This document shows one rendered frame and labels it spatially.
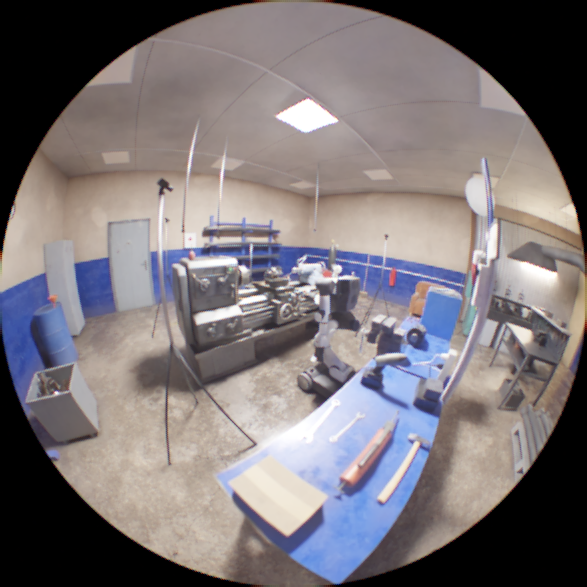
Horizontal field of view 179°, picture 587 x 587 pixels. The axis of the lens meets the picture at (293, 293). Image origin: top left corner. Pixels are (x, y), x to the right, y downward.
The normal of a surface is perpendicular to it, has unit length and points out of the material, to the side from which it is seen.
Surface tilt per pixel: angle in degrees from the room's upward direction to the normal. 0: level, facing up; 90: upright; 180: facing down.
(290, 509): 0
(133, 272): 90
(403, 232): 90
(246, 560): 0
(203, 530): 0
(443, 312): 90
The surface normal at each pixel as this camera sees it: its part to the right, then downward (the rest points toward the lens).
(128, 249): 0.70, 0.23
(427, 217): -0.72, 0.15
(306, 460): 0.06, -0.96
